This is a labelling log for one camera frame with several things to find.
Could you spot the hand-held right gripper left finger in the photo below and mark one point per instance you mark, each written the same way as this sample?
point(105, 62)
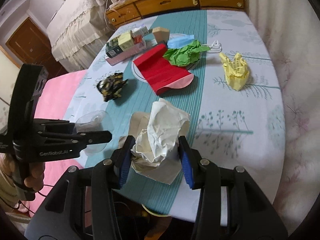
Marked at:
point(125, 161)

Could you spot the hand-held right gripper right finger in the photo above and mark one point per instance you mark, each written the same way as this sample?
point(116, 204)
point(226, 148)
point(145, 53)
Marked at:
point(186, 165)

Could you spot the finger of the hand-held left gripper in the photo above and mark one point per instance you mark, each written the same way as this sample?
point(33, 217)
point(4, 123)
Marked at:
point(95, 137)
point(55, 124)

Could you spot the white paper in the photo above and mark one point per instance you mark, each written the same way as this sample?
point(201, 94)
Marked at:
point(162, 125)

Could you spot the yellow trash bin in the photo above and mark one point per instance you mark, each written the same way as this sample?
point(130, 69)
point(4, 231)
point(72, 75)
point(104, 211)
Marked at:
point(152, 211)

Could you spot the black TALOPN card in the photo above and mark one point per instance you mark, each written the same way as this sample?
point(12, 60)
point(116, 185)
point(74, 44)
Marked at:
point(113, 47)

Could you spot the blue face mask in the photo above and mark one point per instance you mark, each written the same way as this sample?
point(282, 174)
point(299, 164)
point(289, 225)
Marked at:
point(178, 42)

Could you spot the person's left forearm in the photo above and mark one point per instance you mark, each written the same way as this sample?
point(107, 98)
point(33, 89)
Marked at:
point(6, 180)

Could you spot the person's left hand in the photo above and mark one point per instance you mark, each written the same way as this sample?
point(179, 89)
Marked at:
point(35, 177)

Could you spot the clear plastic cup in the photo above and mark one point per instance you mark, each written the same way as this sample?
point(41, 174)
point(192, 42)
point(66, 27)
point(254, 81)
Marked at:
point(92, 120)

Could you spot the crumpled black yellow wrapper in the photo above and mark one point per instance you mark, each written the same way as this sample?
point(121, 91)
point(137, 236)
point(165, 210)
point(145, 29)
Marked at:
point(111, 86)

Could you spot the printed teal white tablecloth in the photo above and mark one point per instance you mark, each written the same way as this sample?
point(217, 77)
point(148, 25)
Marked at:
point(225, 120)

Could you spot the brown wooden door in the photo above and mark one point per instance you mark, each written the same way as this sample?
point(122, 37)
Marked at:
point(27, 42)

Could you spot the flat pink box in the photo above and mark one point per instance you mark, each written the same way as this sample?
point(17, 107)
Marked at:
point(130, 52)

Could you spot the red folded paper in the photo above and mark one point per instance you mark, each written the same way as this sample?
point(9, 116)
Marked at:
point(160, 70)

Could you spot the lace covered furniture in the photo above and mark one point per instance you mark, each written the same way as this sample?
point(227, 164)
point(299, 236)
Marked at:
point(75, 25)

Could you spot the pale yellow box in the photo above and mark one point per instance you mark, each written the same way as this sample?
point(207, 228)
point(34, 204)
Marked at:
point(127, 41)

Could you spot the small red packet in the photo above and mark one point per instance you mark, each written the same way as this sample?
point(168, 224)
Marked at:
point(138, 40)

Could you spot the crumpled yellow paper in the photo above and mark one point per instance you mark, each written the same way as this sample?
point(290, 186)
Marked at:
point(236, 71)

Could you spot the crumpled green paper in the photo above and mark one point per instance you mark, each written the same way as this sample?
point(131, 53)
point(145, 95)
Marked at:
point(183, 53)

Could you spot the white box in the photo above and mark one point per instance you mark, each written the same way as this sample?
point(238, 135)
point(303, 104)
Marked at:
point(140, 32)

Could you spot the brown cardboard box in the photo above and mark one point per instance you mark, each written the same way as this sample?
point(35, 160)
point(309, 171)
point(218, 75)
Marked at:
point(160, 35)

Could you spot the floral white blanket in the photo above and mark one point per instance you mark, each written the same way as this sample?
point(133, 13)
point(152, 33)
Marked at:
point(300, 105)

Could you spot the wooden drawer cabinet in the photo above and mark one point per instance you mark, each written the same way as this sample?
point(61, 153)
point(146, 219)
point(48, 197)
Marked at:
point(165, 3)

